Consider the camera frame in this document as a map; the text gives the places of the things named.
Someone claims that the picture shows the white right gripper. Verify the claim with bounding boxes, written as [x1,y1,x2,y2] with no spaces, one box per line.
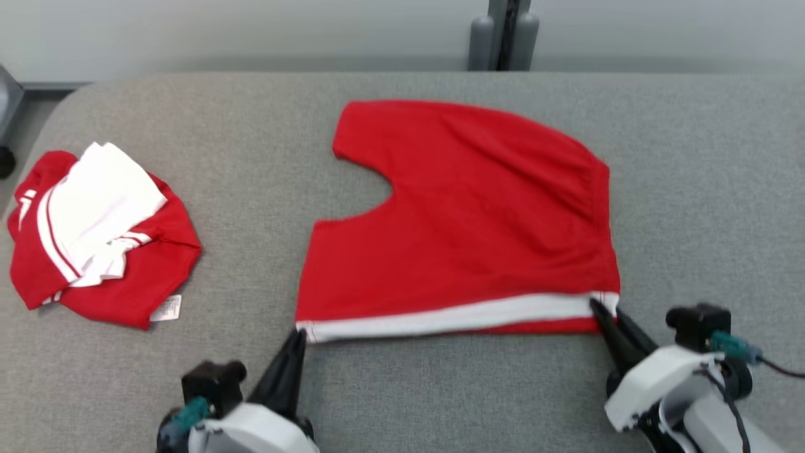
[588,299,725,434]

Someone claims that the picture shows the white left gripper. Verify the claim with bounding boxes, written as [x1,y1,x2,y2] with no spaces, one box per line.
[188,329,322,453]

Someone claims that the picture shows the red jersey with white sleeves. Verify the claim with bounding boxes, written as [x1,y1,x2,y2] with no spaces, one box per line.
[6,142,204,332]

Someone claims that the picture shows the red shorts with white band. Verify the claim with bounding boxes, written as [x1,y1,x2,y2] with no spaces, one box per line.
[294,99,623,345]

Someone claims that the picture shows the grey metal partition post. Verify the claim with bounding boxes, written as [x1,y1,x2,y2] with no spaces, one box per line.
[467,0,541,72]

